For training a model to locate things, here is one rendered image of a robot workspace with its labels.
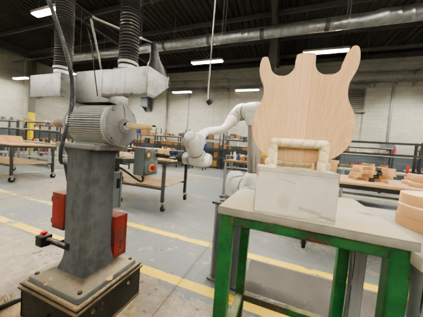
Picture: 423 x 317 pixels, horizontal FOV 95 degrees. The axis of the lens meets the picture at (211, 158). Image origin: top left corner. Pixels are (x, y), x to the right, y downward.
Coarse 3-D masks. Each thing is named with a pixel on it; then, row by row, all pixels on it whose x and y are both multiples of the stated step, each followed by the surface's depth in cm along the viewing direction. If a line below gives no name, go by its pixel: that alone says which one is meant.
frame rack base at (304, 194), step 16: (256, 176) 72; (272, 176) 71; (288, 176) 69; (304, 176) 67; (320, 176) 66; (336, 176) 64; (256, 192) 72; (272, 192) 71; (288, 192) 69; (304, 192) 67; (320, 192) 66; (336, 192) 65; (256, 208) 73; (272, 208) 71; (288, 208) 69; (304, 208) 68; (320, 208) 66; (336, 208) 65
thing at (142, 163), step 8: (136, 152) 140; (144, 152) 137; (152, 152) 145; (136, 160) 140; (144, 160) 138; (152, 160) 146; (120, 168) 142; (136, 168) 140; (144, 168) 138; (144, 176) 145
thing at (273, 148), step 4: (272, 144) 71; (272, 148) 71; (276, 148) 71; (272, 152) 71; (276, 152) 71; (268, 156) 73; (272, 156) 71; (276, 156) 72; (272, 160) 71; (276, 160) 72; (272, 164) 71
